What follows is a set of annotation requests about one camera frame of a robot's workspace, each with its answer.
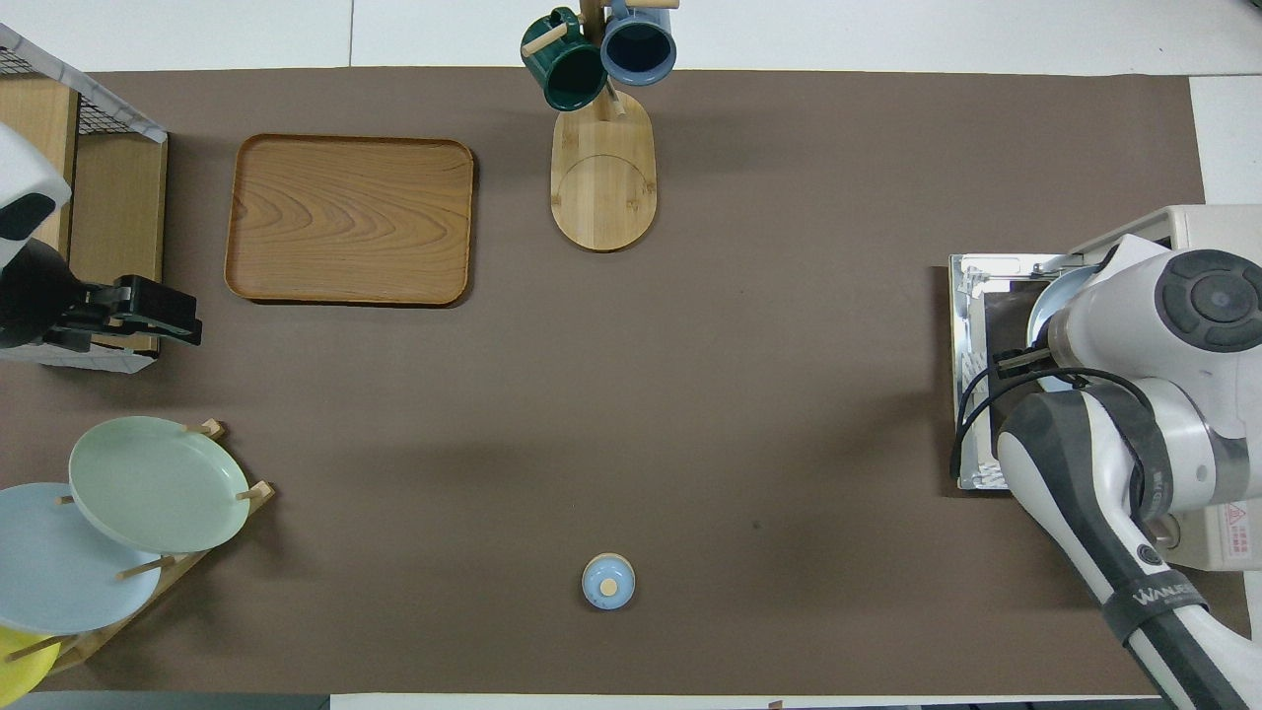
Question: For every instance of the cream toaster oven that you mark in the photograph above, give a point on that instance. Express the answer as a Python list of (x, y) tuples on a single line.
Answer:
[(1208, 219)]

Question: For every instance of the dark green mug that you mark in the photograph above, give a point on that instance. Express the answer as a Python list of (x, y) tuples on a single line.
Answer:
[(567, 74)]

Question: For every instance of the yellow plate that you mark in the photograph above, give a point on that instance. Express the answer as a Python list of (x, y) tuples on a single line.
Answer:
[(20, 666)]

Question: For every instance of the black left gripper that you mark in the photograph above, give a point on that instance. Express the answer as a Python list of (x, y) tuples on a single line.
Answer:
[(94, 320)]

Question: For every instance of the brown table mat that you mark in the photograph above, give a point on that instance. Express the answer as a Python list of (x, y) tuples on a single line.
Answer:
[(739, 394)]

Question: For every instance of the wooden mug tree stand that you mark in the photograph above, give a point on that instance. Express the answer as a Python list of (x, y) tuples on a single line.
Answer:
[(603, 187)]

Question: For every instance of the oven glass door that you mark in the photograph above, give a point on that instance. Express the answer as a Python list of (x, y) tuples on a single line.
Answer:
[(961, 325)]

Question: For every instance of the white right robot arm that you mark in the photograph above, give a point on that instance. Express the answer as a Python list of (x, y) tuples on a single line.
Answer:
[(1124, 325)]

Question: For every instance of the wooden plate rack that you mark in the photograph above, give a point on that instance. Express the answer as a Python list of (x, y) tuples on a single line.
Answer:
[(173, 572)]

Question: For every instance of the light blue racked plate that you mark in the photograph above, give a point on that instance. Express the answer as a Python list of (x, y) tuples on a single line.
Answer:
[(59, 572)]

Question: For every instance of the blue grey mug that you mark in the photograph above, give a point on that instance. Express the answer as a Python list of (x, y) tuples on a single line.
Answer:
[(638, 44)]

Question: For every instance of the pale green plate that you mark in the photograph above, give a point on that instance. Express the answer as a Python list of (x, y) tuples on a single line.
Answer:
[(158, 483)]

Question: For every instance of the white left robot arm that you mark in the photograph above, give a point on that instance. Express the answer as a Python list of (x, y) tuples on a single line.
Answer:
[(25, 187)]

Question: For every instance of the wooden serving tray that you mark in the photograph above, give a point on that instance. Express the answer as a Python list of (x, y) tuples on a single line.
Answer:
[(345, 217)]

